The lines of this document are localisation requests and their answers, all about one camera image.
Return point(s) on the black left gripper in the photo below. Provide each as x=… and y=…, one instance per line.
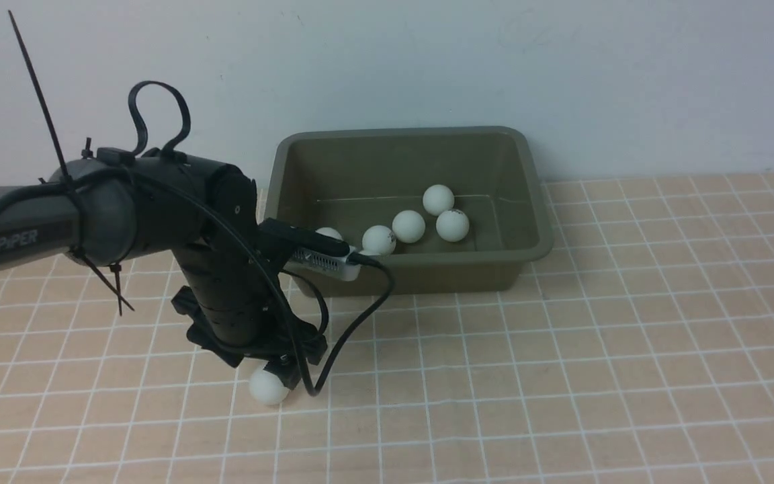
x=234, y=314

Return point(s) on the white ball with logo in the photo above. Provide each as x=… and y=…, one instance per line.
x=452, y=225

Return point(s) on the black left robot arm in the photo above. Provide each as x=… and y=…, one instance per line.
x=113, y=207

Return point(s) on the olive green plastic bin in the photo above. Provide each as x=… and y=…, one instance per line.
x=351, y=180

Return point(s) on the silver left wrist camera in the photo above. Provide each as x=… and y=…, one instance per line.
x=313, y=252

